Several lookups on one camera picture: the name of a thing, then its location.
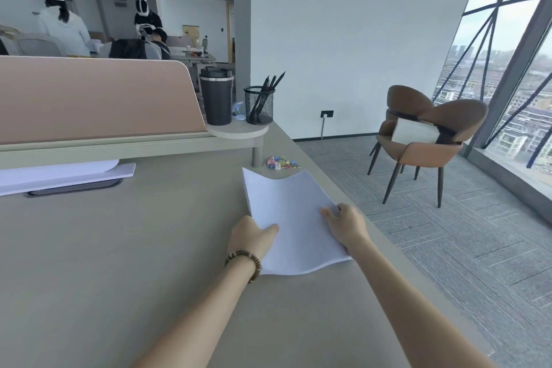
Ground person's right hand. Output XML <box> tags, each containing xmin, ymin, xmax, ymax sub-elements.
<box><xmin>320</xmin><ymin>202</ymin><xmax>371</xmax><ymax>252</ymax></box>

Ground person's left hand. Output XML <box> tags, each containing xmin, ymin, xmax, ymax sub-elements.
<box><xmin>227</xmin><ymin>215</ymin><xmax>280</xmax><ymax>269</ymax></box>

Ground stack of white paper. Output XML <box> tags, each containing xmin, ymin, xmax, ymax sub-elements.
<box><xmin>241</xmin><ymin>167</ymin><xmax>354</xmax><ymax>277</ymax></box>

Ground person's right forearm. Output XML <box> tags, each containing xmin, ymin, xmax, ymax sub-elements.
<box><xmin>344</xmin><ymin>236</ymin><xmax>497</xmax><ymax>368</ymax></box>

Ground person's left forearm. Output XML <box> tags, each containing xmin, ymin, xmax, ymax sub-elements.
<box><xmin>110</xmin><ymin>260</ymin><xmax>256</xmax><ymax>368</ymax></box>

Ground pile of colourful clips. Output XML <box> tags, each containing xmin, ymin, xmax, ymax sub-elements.
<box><xmin>265</xmin><ymin>156</ymin><xmax>302</xmax><ymax>171</ymax></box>

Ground brown chair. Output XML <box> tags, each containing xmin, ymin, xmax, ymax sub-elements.
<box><xmin>381</xmin><ymin>99</ymin><xmax>490</xmax><ymax>209</ymax></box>
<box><xmin>367</xmin><ymin>85</ymin><xmax>435</xmax><ymax>176</ymax></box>

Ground white cushion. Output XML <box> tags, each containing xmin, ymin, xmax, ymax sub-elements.
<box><xmin>391</xmin><ymin>117</ymin><xmax>440</xmax><ymax>145</ymax></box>

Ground black mesh pen holder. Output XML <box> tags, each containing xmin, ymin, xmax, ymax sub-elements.
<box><xmin>244</xmin><ymin>86</ymin><xmax>277</xmax><ymax>126</ymax></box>

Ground black tumbler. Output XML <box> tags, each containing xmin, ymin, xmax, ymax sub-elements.
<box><xmin>198</xmin><ymin>66</ymin><xmax>235</xmax><ymax>127</ymax></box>

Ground grey table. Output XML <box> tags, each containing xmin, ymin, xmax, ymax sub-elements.
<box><xmin>0</xmin><ymin>121</ymin><xmax>497</xmax><ymax>368</ymax></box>

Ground beige desk shelf riser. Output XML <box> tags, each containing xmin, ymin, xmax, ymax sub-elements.
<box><xmin>0</xmin><ymin>122</ymin><xmax>270</xmax><ymax>171</ymax></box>

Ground pink desk divider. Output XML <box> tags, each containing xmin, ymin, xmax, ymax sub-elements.
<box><xmin>0</xmin><ymin>56</ymin><xmax>208</xmax><ymax>146</ymax></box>

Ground curled white paper sheets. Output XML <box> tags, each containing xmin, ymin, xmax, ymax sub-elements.
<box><xmin>0</xmin><ymin>159</ymin><xmax>137</xmax><ymax>197</ymax></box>

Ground black jacket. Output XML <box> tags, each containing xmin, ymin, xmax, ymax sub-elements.
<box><xmin>108</xmin><ymin>38</ymin><xmax>148</xmax><ymax>60</ymax></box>

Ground grey office chair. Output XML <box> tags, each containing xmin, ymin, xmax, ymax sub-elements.
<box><xmin>14</xmin><ymin>33</ymin><xmax>66</xmax><ymax>58</ymax></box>

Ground brown wooden bead bracelet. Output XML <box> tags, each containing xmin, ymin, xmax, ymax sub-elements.
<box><xmin>224</xmin><ymin>250</ymin><xmax>263</xmax><ymax>285</ymax></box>

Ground dark window frame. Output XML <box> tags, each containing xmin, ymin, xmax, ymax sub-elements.
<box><xmin>431</xmin><ymin>0</ymin><xmax>552</xmax><ymax>191</ymax></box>

